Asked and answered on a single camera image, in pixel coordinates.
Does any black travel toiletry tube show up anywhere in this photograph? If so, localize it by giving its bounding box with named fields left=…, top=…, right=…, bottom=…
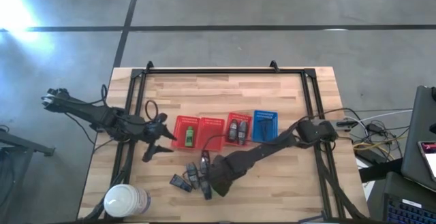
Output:
left=169, top=174, right=193, bottom=193
left=200, top=176, right=214, bottom=200

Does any green travel toiletry bottle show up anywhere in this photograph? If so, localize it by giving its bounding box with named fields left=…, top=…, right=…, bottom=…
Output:
left=185, top=126, right=195, bottom=148

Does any red plastic mesh basket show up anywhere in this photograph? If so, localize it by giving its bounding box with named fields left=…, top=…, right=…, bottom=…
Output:
left=224, top=112, right=253, bottom=146
left=171, top=115, right=201, bottom=150
left=197, top=116, right=225, bottom=153

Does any white round canister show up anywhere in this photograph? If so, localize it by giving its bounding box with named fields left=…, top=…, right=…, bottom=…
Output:
left=103, top=183, right=152, bottom=219

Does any white cable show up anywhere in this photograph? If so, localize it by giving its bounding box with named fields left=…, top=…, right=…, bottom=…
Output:
left=343, top=109, right=414, bottom=125

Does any black aluminium table frame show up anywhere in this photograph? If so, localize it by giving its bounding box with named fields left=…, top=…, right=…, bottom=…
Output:
left=112, top=60, right=371, bottom=222

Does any grey laptop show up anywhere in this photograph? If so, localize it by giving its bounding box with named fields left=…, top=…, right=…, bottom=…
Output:
left=401, top=85, right=436, bottom=193

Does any black power brick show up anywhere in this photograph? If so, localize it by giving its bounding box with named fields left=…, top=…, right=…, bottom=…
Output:
left=354, top=148, right=379, bottom=165

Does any black metal stand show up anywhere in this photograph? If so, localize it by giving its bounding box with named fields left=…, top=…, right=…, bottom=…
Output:
left=0, top=128, right=56, bottom=158

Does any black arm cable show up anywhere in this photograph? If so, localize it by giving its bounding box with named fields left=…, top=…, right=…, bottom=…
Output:
left=202, top=107, right=350, bottom=154
left=100, top=84, right=159, bottom=122

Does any black strap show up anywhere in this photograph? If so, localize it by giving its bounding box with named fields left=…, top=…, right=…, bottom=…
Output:
left=358, top=158, right=403, bottom=183

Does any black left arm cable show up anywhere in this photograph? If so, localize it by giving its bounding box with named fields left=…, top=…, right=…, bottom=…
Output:
left=100, top=84, right=159, bottom=122

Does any grey travel toiletry bottle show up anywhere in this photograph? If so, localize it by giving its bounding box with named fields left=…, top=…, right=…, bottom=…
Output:
left=200, top=150, right=211, bottom=176
left=186, top=162, right=200, bottom=189
left=237, top=121, right=249, bottom=146
left=228, top=120, right=238, bottom=142

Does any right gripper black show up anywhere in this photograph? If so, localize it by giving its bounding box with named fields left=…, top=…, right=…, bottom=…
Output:
left=207, top=155, right=246, bottom=197

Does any blue plastic mesh basket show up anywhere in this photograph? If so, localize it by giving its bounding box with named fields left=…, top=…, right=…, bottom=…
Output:
left=251, top=110, right=279, bottom=144

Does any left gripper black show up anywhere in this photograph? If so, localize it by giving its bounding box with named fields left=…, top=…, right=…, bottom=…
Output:
left=141, top=112, right=178, bottom=163

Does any smartphone with lit screen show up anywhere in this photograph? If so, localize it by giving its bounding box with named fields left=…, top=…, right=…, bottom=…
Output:
left=418, top=140, right=436, bottom=182

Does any yellow cable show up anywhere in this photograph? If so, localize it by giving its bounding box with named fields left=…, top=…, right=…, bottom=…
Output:
left=353, top=135, right=409, bottom=152

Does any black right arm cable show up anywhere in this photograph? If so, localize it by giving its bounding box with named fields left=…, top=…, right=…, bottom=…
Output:
left=202, top=107, right=350, bottom=154

